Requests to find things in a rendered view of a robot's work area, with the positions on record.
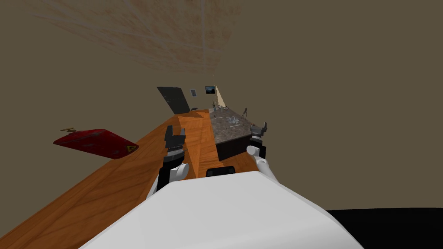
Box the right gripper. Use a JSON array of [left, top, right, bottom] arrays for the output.
[[250, 121, 268, 140]]

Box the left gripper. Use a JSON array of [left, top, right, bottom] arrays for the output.
[[164, 125, 186, 150]]

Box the dark grey door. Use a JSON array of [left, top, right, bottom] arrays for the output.
[[156, 86, 191, 115]]

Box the granite top kitchen counter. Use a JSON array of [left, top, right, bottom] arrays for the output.
[[209, 106, 260, 162]]

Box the red cabinet with warning sign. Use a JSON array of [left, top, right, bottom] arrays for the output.
[[52, 128, 140, 160]]

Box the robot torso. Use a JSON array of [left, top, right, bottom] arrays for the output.
[[77, 166, 365, 249]]

